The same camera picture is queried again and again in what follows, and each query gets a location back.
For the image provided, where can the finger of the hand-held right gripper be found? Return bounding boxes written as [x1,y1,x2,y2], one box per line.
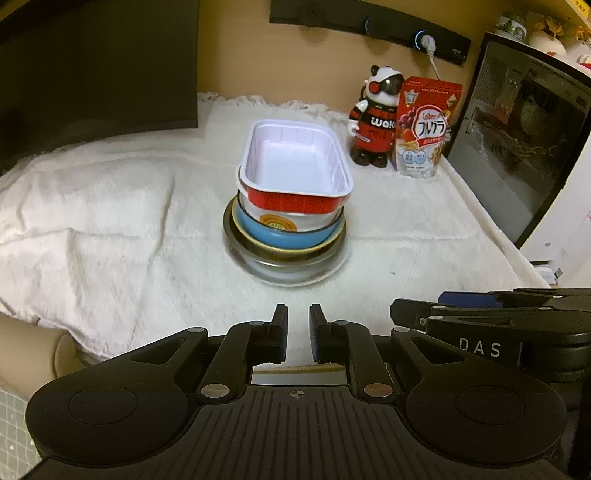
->
[438,288,591,310]
[390,298,462,330]

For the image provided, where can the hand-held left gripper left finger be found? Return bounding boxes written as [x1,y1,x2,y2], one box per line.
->
[130,304,290,401]

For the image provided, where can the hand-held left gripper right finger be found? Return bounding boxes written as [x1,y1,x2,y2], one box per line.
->
[308,304,468,401]

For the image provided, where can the floral white plate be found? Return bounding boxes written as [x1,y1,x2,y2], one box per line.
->
[222,231,350,288]

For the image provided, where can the stainless steel bowl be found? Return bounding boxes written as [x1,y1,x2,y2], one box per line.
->
[223,198,348,278]

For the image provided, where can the cream ceramic bowl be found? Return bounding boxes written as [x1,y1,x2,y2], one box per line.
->
[228,196,347,257]

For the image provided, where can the blue ceramic bowl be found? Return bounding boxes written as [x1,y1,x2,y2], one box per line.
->
[231,198,346,248]

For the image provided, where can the white plastic cup bowl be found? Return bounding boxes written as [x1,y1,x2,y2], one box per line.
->
[236,164,347,233]

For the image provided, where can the red rectangular plastic tray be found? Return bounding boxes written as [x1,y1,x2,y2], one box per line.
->
[240,119,355,216]

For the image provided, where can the red cereal bag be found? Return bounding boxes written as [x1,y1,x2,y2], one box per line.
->
[392,76,464,180]

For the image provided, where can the white microwave oven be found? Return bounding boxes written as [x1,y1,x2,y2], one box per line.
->
[447,31,591,265]

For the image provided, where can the red black robot figurine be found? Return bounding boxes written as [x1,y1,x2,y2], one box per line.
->
[347,65,407,169]

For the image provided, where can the white fluffy blanket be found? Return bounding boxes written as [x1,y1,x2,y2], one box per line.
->
[0,91,551,366]

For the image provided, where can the beige cushion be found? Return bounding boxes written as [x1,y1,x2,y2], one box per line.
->
[0,314,95,403]

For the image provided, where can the white round vase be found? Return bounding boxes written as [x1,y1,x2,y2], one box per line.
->
[529,25,567,54]

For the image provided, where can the patterned ceramic jar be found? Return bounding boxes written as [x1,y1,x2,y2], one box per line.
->
[494,13,527,42]

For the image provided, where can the grey gridded mat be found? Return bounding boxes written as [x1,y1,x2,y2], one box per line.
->
[0,387,43,480]

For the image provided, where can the yellow artificial flowers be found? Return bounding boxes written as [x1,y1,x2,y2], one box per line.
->
[531,14,591,51]

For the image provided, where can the black monitor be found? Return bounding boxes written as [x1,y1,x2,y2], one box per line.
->
[0,0,199,177]

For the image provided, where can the black wall power strip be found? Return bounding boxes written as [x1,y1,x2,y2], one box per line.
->
[269,0,472,65]

